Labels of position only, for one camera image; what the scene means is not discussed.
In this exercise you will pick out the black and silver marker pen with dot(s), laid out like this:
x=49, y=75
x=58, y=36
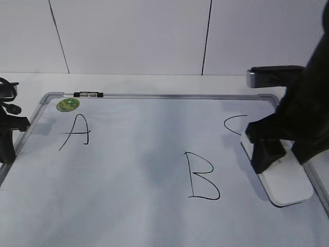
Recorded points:
x=88, y=94

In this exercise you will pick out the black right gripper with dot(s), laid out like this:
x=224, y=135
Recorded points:
x=302, y=116

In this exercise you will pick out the green round magnet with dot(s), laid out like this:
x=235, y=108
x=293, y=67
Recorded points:
x=68, y=105

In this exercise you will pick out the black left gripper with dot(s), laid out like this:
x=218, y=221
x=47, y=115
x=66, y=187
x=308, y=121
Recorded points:
x=10, y=121

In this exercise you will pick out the white board with aluminium frame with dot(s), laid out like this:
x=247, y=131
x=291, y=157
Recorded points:
x=144, y=170

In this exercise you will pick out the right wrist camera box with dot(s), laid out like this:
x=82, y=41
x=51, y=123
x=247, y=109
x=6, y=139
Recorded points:
x=273, y=76

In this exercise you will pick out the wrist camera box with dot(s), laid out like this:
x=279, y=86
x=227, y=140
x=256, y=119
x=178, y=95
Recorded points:
x=13, y=88
x=273, y=76

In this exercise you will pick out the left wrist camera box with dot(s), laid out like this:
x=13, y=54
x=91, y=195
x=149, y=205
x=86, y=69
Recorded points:
x=13, y=88

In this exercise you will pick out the white rectangular board eraser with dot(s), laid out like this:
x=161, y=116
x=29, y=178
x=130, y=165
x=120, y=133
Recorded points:
x=285, y=180

